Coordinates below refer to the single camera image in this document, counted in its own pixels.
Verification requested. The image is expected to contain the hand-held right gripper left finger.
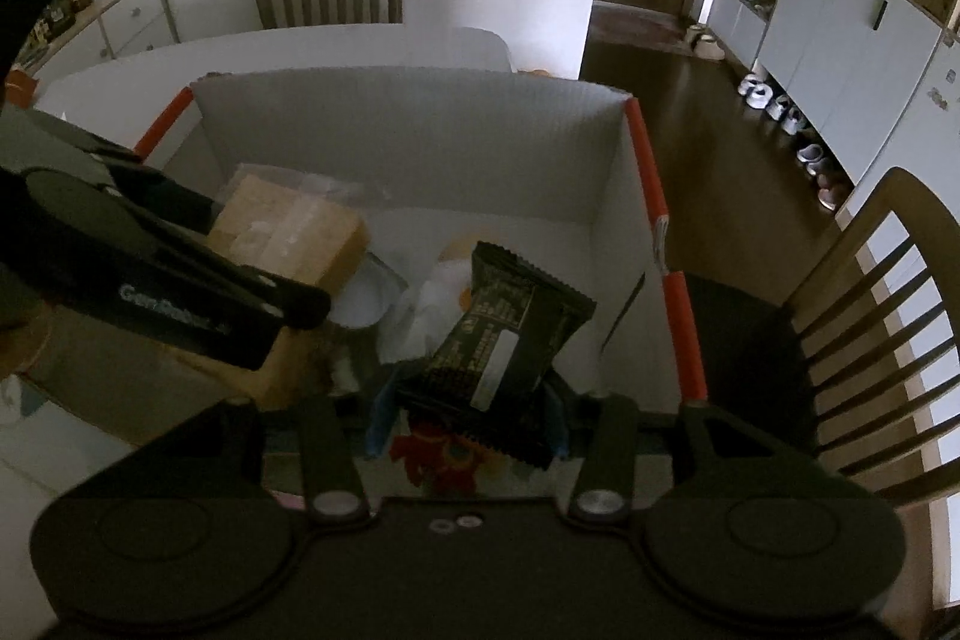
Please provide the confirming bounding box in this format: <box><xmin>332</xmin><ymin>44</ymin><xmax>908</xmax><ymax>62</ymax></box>
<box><xmin>161</xmin><ymin>381</ymin><xmax>396</xmax><ymax>525</ymax></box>

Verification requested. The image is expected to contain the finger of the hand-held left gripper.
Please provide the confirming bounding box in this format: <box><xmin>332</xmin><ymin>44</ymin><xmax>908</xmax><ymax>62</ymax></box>
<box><xmin>94</xmin><ymin>149</ymin><xmax>222</xmax><ymax>236</ymax></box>
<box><xmin>142</xmin><ymin>220</ymin><xmax>332</xmax><ymax>332</ymax></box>

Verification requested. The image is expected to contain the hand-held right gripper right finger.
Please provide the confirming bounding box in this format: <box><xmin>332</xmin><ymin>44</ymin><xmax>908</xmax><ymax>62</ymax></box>
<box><xmin>544</xmin><ymin>381</ymin><xmax>818</xmax><ymax>525</ymax></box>

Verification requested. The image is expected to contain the brown cardboard carton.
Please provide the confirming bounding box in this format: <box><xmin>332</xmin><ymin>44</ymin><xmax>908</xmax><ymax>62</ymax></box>
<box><xmin>206</xmin><ymin>173</ymin><xmax>370</xmax><ymax>402</ymax></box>

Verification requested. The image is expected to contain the white packet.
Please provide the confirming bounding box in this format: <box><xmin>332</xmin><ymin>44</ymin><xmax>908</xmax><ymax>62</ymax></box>
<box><xmin>330</xmin><ymin>250</ymin><xmax>410</xmax><ymax>332</ymax></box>

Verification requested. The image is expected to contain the black snack packet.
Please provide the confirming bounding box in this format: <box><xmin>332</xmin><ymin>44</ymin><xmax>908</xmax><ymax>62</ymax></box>
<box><xmin>394</xmin><ymin>241</ymin><xmax>597</xmax><ymax>470</ymax></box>

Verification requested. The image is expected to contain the red cardboard box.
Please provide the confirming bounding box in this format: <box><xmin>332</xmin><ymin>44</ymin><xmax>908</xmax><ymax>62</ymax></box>
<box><xmin>131</xmin><ymin>68</ymin><xmax>710</xmax><ymax>416</ymax></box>

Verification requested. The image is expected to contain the red flower print packet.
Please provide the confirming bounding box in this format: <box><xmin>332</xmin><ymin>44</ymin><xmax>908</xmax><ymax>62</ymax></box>
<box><xmin>390</xmin><ymin>430</ymin><xmax>500</xmax><ymax>498</ymax></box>

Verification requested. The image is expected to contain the white wooden sideboard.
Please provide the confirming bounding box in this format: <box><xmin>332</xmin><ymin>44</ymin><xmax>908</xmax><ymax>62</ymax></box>
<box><xmin>15</xmin><ymin>0</ymin><xmax>181</xmax><ymax>79</ymax></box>

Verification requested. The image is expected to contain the row of shoes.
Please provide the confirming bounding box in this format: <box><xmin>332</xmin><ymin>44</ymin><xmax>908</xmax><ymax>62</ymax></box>
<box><xmin>739</xmin><ymin>72</ymin><xmax>852</xmax><ymax>212</ymax></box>

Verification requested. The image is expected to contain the pair of slippers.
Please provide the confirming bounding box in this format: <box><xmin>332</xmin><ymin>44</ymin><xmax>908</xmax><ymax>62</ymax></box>
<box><xmin>682</xmin><ymin>25</ymin><xmax>725</xmax><ymax>60</ymax></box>

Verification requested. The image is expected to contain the white wall cabinet unit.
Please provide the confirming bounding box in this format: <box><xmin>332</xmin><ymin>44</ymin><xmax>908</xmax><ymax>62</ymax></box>
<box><xmin>709</xmin><ymin>0</ymin><xmax>960</xmax><ymax>214</ymax></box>

